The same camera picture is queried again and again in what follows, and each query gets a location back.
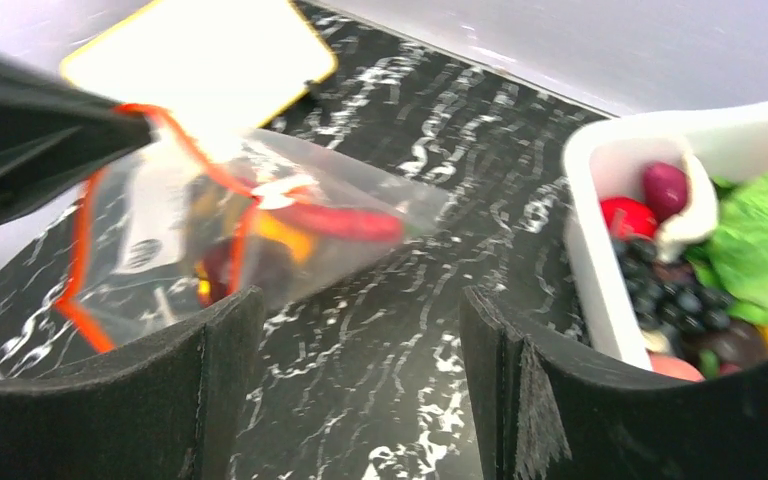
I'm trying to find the white dry-erase board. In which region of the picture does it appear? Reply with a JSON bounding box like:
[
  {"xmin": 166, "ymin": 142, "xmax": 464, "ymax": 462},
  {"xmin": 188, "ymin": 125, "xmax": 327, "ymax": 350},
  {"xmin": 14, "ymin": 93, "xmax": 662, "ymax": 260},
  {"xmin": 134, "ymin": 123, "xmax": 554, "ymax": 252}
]
[{"xmin": 60, "ymin": 1, "xmax": 338, "ymax": 128}]

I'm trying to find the yellow toy bell pepper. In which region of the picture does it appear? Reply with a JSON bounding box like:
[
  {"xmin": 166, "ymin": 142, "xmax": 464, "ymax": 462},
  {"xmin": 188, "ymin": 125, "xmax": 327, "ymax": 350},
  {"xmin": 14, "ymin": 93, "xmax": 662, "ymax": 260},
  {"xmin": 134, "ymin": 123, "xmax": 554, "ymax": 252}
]
[{"xmin": 253, "ymin": 212, "xmax": 316, "ymax": 264}]

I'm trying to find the red toy chili pepper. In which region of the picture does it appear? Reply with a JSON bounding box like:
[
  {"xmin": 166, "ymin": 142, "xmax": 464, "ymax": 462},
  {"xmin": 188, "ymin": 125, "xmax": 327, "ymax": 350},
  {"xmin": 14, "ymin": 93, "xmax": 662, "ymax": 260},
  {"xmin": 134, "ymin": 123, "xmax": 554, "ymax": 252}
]
[{"xmin": 271, "ymin": 203, "xmax": 408, "ymax": 243}]

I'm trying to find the dark red toy fruit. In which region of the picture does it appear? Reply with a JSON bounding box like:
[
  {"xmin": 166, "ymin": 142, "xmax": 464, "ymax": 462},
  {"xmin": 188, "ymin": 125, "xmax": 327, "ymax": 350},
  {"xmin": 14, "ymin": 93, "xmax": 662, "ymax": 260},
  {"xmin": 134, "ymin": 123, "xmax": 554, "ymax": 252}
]
[{"xmin": 195, "ymin": 239, "xmax": 296, "ymax": 312}]

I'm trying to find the dark toy grape bunch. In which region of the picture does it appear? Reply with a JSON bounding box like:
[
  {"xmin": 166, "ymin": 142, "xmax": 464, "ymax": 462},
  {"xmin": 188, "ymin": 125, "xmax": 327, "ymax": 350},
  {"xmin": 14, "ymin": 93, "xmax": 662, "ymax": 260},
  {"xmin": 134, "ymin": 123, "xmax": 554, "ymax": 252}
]
[{"xmin": 612, "ymin": 237, "xmax": 734, "ymax": 335}]

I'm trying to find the clear zip bag orange zipper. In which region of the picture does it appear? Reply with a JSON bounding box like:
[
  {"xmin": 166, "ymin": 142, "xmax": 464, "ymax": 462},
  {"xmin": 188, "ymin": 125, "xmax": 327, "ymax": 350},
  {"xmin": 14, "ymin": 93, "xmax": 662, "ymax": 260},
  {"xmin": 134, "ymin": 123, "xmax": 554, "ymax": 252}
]
[{"xmin": 55, "ymin": 103, "xmax": 449, "ymax": 353}]

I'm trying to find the white toy radish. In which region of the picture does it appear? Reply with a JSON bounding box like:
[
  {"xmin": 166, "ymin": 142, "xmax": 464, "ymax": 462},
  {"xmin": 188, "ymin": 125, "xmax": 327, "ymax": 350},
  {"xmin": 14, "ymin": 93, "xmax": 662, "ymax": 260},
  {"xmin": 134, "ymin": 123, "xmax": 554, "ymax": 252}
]
[{"xmin": 654, "ymin": 152, "xmax": 719, "ymax": 263}]

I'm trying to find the white plastic bin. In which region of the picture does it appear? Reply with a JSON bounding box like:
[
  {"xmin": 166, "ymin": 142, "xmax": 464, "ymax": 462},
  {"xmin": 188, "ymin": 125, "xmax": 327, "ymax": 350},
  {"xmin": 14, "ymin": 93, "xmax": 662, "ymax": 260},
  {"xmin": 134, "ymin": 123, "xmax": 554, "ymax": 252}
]
[{"xmin": 561, "ymin": 89, "xmax": 768, "ymax": 372}]

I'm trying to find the green toy lettuce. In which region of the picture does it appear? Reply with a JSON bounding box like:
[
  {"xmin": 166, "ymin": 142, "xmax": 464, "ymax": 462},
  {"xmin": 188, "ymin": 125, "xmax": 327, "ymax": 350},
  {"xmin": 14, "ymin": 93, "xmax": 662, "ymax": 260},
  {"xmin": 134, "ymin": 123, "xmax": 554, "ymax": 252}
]
[{"xmin": 685, "ymin": 172, "xmax": 768, "ymax": 326}]

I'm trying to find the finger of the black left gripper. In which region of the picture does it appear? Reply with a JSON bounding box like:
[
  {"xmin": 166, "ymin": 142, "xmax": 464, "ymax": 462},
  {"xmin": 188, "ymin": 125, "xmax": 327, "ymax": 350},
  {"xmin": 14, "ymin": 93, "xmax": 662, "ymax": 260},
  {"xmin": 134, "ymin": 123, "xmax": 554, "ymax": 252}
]
[{"xmin": 0, "ymin": 57, "xmax": 152, "ymax": 225}]

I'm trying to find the purple toy eggplant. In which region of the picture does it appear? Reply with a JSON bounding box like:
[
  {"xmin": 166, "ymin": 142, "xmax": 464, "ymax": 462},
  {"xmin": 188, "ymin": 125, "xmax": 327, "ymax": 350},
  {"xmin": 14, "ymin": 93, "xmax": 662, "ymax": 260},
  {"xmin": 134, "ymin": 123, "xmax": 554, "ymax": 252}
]
[{"xmin": 641, "ymin": 162, "xmax": 688, "ymax": 223}]

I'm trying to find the red toy apple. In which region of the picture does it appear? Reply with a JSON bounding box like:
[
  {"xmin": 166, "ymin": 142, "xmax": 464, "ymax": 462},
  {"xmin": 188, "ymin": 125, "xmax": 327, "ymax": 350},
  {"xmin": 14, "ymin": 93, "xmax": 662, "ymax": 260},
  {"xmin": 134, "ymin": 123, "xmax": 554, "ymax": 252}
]
[{"xmin": 600, "ymin": 196, "xmax": 658, "ymax": 240}]

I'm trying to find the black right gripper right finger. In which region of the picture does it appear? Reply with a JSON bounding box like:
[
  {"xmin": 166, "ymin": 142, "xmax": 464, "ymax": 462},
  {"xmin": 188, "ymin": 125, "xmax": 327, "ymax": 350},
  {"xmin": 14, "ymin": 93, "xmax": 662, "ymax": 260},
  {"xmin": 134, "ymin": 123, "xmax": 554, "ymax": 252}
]
[{"xmin": 459, "ymin": 287, "xmax": 768, "ymax": 479}]

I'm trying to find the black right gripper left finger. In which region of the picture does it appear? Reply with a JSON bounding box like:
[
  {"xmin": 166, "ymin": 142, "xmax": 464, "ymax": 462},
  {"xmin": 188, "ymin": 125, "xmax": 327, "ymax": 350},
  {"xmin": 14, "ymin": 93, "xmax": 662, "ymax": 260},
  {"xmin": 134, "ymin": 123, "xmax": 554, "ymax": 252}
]
[{"xmin": 0, "ymin": 289, "xmax": 265, "ymax": 479}]

